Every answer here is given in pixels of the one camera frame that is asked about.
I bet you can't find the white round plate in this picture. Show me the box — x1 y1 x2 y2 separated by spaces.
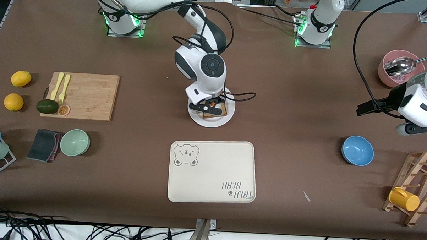
187 86 236 129

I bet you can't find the pink bowl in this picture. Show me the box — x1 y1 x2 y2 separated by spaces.
377 49 427 89

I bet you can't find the metal scoop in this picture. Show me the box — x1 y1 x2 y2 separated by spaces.
383 52 427 78

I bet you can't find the blue bowl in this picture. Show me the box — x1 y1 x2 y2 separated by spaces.
341 135 375 167

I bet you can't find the wooden mug rack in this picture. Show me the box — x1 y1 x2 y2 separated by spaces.
381 148 427 228

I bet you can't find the cream bear print tray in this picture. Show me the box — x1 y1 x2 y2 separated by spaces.
167 139 258 206

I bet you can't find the yellow mug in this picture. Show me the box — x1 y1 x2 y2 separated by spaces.
388 187 421 212

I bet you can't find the bamboo cutting board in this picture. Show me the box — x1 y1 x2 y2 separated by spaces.
39 71 120 122

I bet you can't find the mint green bowl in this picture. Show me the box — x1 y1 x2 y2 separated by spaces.
59 129 91 157

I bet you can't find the yellow plastic fork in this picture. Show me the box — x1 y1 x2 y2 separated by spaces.
58 74 71 105

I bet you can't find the yellow plastic knife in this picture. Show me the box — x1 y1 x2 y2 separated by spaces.
50 72 65 101

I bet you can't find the pink folded cloth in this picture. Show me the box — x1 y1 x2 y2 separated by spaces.
50 132 62 163

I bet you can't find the dark green avocado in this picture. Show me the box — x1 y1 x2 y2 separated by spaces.
36 99 59 115

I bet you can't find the dark grey folded cloth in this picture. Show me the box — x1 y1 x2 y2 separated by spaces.
26 128 61 164

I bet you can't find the yellow lemon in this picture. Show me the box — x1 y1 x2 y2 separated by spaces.
3 93 24 112
10 70 33 88

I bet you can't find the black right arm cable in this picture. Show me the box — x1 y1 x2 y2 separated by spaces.
83 0 259 102

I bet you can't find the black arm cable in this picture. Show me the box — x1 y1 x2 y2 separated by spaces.
350 0 414 118
83 0 259 102

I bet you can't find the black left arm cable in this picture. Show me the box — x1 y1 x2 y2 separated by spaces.
350 0 414 118

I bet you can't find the black base cable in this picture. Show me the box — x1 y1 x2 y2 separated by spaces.
237 5 303 28

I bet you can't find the white wire rack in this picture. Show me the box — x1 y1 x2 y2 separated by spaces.
0 124 18 182

